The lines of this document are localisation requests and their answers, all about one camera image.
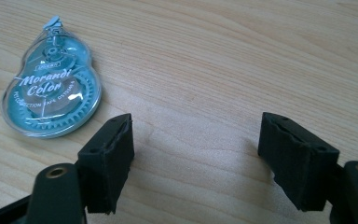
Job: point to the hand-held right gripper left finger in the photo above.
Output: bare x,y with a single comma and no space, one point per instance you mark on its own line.
105,161

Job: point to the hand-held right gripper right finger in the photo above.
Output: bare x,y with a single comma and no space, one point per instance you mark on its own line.
295,161

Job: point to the teal correction tape dispenser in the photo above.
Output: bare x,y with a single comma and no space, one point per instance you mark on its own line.
52,93

